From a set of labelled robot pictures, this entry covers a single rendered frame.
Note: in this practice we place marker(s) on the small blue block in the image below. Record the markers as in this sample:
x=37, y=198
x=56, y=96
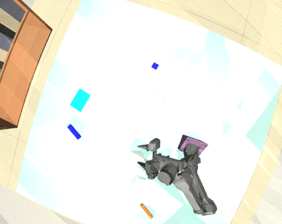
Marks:
x=76, y=134

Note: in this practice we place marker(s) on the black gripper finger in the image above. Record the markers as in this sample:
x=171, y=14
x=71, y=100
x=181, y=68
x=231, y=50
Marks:
x=141, y=164
x=144, y=146

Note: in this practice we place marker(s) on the orange flat bar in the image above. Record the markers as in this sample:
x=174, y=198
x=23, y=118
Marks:
x=146, y=211

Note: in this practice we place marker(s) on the blue flat square plate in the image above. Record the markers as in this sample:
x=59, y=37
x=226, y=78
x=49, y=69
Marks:
x=155, y=66

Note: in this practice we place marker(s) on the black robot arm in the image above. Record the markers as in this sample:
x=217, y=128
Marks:
x=188, y=181

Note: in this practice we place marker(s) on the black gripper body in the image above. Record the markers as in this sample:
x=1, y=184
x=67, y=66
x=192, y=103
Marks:
x=154, y=145

